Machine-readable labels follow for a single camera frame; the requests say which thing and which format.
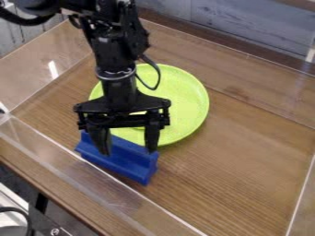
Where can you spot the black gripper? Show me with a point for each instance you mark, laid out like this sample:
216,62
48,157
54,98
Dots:
121,107

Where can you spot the blue plastic block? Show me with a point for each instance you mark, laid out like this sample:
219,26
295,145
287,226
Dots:
129,160

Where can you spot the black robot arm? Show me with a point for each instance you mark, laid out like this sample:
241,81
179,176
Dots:
117,40

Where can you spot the green plate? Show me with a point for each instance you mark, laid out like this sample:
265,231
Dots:
189,103

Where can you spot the black device with screw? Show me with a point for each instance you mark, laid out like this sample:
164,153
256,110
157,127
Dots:
44,227

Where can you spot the clear acrylic enclosure wall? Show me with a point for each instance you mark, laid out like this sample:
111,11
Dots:
228,181

